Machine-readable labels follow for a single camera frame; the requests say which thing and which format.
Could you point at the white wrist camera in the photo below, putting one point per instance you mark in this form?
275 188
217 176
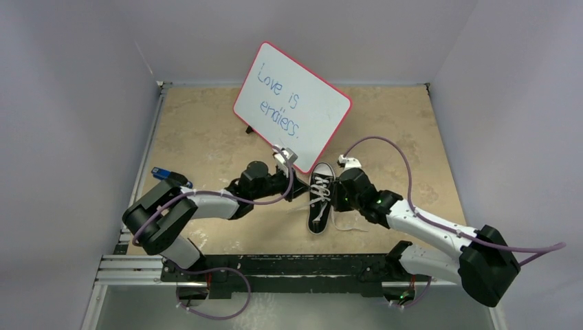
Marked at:
347 163
284 159

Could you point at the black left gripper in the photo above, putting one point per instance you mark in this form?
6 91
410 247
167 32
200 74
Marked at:
298 188

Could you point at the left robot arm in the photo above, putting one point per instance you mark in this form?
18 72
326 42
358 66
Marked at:
157 219

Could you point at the blue stapler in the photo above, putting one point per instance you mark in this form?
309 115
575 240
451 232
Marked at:
162 174

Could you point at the black canvas sneaker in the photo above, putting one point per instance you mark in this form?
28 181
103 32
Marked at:
320 193

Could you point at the pink-framed whiteboard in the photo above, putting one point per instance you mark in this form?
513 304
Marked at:
288 105

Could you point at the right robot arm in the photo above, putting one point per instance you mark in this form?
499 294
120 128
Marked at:
479 260

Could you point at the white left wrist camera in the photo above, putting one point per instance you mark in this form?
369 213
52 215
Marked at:
284 159

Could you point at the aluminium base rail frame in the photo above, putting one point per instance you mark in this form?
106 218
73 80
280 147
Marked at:
392 130

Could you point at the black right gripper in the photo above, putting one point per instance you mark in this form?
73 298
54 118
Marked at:
340 190

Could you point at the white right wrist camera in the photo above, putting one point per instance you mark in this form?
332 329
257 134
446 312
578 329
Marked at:
347 163

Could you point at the white shoelace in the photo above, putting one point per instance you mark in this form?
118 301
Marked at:
333 222

